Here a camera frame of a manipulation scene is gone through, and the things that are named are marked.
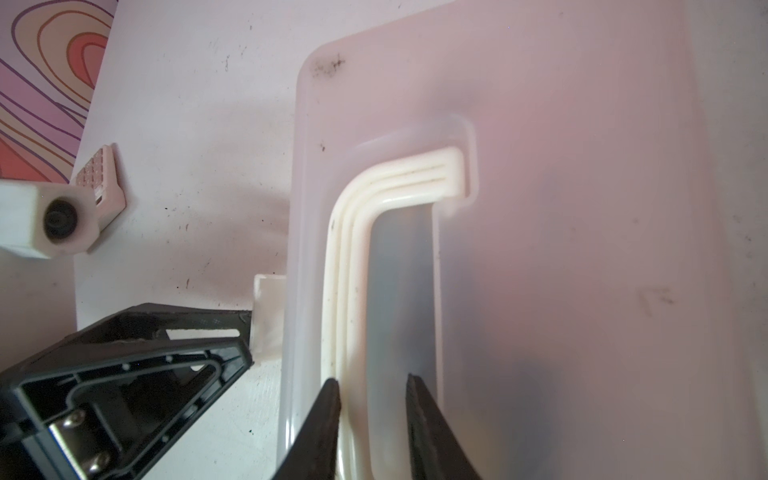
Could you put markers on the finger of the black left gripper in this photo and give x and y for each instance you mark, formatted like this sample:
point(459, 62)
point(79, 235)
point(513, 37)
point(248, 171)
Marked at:
point(159, 322)
point(110, 410)

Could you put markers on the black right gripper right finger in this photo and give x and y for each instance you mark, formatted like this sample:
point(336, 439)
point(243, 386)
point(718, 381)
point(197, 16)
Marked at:
point(433, 448)

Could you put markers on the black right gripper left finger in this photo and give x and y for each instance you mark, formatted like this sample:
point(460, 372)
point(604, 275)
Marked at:
point(314, 453)

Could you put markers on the pink plastic tool box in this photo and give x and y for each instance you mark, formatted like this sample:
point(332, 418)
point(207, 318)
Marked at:
point(514, 200)

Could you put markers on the pink calculator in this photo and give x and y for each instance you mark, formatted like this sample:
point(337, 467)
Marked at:
point(101, 176)

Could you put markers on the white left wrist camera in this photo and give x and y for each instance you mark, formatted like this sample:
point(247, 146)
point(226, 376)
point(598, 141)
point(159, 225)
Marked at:
point(47, 220)

